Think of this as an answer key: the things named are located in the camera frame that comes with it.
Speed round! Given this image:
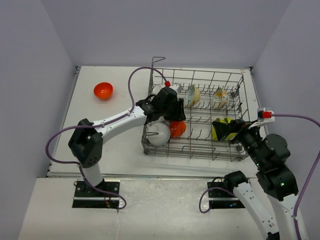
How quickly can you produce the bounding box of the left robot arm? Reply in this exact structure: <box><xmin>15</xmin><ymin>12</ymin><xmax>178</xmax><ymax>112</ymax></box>
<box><xmin>68</xmin><ymin>83</ymin><xmax>186</xmax><ymax>197</ymax></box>

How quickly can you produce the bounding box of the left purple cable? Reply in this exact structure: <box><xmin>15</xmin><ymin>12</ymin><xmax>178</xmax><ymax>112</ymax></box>
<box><xmin>46</xmin><ymin>66</ymin><xmax>172</xmax><ymax>210</ymax></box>

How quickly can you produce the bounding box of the white bowl rear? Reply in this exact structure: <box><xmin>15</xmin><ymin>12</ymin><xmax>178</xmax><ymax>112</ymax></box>
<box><xmin>152</xmin><ymin>84</ymin><xmax>165</xmax><ymax>95</ymax></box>

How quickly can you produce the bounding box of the white bowl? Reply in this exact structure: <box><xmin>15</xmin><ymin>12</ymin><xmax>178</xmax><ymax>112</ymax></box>
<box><xmin>146</xmin><ymin>122</ymin><xmax>171</xmax><ymax>147</ymax></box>
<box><xmin>152</xmin><ymin>84</ymin><xmax>165</xmax><ymax>95</ymax></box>

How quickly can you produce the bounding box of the floral patterned bowl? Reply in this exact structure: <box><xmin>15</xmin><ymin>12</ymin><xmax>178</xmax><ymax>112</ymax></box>
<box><xmin>212</xmin><ymin>87</ymin><xmax>229</xmax><ymax>109</ymax></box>

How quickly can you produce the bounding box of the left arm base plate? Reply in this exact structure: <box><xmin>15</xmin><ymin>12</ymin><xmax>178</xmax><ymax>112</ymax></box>
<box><xmin>72</xmin><ymin>180</ymin><xmax>120</xmax><ymax>209</ymax></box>

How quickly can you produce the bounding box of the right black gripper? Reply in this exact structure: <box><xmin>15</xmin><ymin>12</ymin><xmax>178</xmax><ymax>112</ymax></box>
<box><xmin>212</xmin><ymin>117</ymin><xmax>266</xmax><ymax>168</ymax></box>

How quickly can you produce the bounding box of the lime green bowl left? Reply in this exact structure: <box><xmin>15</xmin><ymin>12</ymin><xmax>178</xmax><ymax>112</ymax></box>
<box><xmin>211</xmin><ymin>118</ymin><xmax>226</xmax><ymax>141</ymax></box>

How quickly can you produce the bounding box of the white bowl front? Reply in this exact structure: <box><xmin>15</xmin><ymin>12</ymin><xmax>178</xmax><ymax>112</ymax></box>
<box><xmin>146</xmin><ymin>122</ymin><xmax>171</xmax><ymax>147</ymax></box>

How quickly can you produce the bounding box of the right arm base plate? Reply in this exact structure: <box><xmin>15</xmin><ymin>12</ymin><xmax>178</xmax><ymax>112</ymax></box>
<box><xmin>207</xmin><ymin>177</ymin><xmax>245</xmax><ymax>210</ymax></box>

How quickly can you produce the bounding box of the grey wire dish rack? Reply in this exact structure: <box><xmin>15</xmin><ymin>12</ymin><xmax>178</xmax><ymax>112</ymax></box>
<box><xmin>141</xmin><ymin>67</ymin><xmax>250</xmax><ymax>162</ymax></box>

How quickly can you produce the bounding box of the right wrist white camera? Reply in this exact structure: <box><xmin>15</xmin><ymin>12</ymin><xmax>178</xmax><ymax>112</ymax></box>
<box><xmin>248</xmin><ymin>107</ymin><xmax>275</xmax><ymax>129</ymax></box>

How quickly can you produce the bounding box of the beige blue patterned bowl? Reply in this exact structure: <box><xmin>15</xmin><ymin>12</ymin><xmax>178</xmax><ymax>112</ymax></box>
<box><xmin>185</xmin><ymin>84</ymin><xmax>201</xmax><ymax>108</ymax></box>

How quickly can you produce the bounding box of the lime green bowl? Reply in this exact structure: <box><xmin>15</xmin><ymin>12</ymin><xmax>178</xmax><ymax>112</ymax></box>
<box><xmin>211</xmin><ymin>118</ymin><xmax>226</xmax><ymax>141</ymax></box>
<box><xmin>223</xmin><ymin>117</ymin><xmax>237</xmax><ymax>141</ymax></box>

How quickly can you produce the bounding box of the lime green bowl right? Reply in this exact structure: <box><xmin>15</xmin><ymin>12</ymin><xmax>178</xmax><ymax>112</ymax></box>
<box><xmin>223</xmin><ymin>117</ymin><xmax>237</xmax><ymax>141</ymax></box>

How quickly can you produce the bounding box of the orange bowl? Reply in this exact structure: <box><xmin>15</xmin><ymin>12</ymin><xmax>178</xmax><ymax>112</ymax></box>
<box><xmin>93</xmin><ymin>82</ymin><xmax>114</xmax><ymax>101</ymax></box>
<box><xmin>170</xmin><ymin>121</ymin><xmax>187</xmax><ymax>138</ymax></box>

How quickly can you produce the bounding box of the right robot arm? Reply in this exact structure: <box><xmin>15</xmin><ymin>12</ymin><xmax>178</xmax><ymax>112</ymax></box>
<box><xmin>212</xmin><ymin>117</ymin><xmax>309</xmax><ymax>240</ymax></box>

